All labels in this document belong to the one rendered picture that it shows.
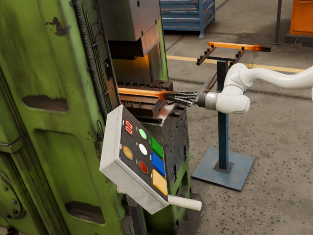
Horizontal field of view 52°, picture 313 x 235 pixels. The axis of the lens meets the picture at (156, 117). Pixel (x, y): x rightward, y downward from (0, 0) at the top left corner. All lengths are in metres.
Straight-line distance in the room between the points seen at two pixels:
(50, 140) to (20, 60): 0.45
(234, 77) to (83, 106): 0.75
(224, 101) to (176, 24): 3.95
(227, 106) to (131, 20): 0.60
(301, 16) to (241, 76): 3.37
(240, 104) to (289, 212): 1.09
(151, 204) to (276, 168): 1.72
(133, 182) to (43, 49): 0.71
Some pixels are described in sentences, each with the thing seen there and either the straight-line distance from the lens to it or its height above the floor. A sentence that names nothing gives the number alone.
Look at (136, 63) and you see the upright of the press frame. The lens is 1.99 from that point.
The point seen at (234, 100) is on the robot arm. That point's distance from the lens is 1.60.
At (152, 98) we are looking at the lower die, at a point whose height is 0.99.
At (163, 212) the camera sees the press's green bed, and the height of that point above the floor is 0.22.
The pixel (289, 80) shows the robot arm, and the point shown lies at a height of 1.18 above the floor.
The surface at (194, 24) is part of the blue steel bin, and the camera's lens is 5.36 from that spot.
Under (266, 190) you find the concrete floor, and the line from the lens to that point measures 2.58.
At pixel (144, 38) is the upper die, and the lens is 1.52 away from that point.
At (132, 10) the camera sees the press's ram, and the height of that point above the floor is 1.49.
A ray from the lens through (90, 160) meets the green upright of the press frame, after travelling 1.61.
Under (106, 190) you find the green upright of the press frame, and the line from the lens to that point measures 1.71.
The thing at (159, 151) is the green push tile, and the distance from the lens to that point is 1.35.
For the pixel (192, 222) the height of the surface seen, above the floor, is 0.00.
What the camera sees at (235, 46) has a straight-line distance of 2.24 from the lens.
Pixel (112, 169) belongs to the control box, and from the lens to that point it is 1.06.
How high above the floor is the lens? 1.85
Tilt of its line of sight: 33 degrees down
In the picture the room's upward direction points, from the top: 8 degrees counter-clockwise
